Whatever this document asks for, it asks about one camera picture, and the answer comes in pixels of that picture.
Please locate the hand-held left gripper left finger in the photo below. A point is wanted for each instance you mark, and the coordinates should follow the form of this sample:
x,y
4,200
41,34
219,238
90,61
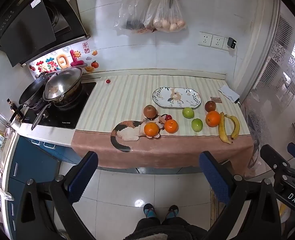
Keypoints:
x,y
83,173

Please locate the dark red brown apple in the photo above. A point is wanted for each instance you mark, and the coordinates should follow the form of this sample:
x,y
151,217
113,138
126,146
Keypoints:
x,y
210,106

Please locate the large orange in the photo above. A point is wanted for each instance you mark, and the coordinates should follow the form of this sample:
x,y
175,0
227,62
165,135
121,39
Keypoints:
x,y
213,118

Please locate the white folded cloth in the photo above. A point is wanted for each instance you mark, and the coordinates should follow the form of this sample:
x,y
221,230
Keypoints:
x,y
228,92

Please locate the orange fruit wall sticker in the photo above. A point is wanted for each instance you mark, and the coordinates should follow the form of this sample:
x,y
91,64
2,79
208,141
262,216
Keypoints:
x,y
95,53

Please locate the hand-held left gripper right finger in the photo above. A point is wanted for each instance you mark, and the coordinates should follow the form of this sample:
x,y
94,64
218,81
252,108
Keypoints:
x,y
213,177

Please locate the oval leaf print plate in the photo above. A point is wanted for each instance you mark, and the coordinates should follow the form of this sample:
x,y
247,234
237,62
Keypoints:
x,y
177,98

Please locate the persimmon wall sticker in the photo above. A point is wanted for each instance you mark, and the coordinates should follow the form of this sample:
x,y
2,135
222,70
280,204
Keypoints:
x,y
95,64

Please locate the steel wok lid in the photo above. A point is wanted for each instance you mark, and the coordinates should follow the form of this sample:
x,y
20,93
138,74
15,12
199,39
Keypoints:
x,y
62,80

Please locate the white wall outlet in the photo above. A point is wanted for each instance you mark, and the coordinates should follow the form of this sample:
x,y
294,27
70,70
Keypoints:
x,y
217,42
205,39

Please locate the dark sauce bottle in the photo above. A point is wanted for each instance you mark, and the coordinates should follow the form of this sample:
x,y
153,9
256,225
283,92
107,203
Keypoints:
x,y
13,107

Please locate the floral clear plastic sheet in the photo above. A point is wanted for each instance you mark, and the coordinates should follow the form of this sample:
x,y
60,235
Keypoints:
x,y
252,120

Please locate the curved yellow banana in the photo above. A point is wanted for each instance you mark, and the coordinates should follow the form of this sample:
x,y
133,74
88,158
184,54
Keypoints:
x,y
235,127

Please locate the black charger plug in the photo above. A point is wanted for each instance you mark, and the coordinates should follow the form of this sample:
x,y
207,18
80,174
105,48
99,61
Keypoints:
x,y
231,43

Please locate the long yellow banana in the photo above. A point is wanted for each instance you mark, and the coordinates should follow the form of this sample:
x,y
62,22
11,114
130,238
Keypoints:
x,y
222,130

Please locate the red seal wall sticker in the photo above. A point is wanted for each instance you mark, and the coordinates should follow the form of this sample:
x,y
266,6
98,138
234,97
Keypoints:
x,y
86,47

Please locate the colourful character wall sticker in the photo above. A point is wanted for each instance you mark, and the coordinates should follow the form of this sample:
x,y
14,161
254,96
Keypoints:
x,y
60,62

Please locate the clear plastic bag with eggs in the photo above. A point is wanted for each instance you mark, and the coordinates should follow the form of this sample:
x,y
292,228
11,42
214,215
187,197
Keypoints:
x,y
167,20

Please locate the black frying pan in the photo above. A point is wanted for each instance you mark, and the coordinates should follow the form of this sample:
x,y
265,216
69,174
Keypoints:
x,y
31,92

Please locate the blue kitchen cabinet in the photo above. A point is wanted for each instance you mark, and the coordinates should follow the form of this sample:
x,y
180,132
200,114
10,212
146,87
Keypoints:
x,y
32,165

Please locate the gold ingot wall sticker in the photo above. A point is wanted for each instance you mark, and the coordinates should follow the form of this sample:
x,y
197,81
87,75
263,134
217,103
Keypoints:
x,y
88,69

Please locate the steel wok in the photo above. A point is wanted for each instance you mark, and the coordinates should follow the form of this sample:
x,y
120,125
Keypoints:
x,y
72,97

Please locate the green apple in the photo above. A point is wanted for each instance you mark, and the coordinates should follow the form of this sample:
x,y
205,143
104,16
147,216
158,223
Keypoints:
x,y
188,112
197,125

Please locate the striped cat print tablecloth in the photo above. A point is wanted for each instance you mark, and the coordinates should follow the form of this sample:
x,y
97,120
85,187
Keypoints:
x,y
117,97

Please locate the frosted glass sliding door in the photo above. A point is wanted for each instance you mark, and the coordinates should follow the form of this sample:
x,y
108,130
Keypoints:
x,y
282,80

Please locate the small brown card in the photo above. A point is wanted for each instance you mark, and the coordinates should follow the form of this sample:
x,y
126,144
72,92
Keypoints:
x,y
216,100

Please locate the black range hood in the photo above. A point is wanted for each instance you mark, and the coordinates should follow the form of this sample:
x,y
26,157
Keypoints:
x,y
25,25

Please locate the blue patterned slipper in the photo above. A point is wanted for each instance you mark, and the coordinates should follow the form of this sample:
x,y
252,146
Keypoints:
x,y
172,212
149,211

